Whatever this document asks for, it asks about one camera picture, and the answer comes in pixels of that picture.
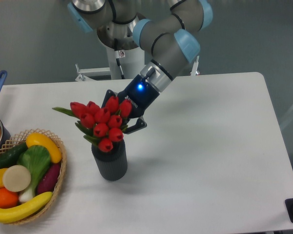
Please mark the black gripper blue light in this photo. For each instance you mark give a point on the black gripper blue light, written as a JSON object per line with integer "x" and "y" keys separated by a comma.
{"x": 141, "y": 95}

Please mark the red tulip bouquet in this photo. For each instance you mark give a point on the red tulip bouquet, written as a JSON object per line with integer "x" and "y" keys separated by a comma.
{"x": 102, "y": 126}

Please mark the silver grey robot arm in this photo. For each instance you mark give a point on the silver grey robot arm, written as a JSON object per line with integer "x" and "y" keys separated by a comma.
{"x": 149, "y": 54}

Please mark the dark grey ribbed vase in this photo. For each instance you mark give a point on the dark grey ribbed vase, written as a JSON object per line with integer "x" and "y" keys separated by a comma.
{"x": 112, "y": 165}

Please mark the green bok choy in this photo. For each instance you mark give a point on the green bok choy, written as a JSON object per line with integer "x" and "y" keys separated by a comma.
{"x": 37, "y": 160}

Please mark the purple sweet potato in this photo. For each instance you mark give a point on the purple sweet potato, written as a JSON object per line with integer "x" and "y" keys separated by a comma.
{"x": 49, "y": 180}

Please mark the woven wicker basket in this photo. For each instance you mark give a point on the woven wicker basket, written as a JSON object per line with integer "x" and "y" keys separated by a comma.
{"x": 20, "y": 138}

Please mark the green cucumber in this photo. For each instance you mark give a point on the green cucumber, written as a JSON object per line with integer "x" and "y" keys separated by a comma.
{"x": 10, "y": 157}

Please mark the beige round slice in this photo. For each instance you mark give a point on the beige round slice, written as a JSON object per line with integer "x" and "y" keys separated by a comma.
{"x": 16, "y": 178}

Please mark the orange fruit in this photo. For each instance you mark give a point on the orange fruit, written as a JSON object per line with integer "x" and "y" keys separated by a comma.
{"x": 8, "y": 199}

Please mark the yellow banana front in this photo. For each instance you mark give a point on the yellow banana front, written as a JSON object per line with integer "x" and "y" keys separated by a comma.
{"x": 22, "y": 211}

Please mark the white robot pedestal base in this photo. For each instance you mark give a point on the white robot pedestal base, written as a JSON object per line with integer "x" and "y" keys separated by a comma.
{"x": 122, "y": 64}

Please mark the white bracket with bolt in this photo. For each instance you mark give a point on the white bracket with bolt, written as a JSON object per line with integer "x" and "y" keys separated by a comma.
{"x": 194, "y": 70}

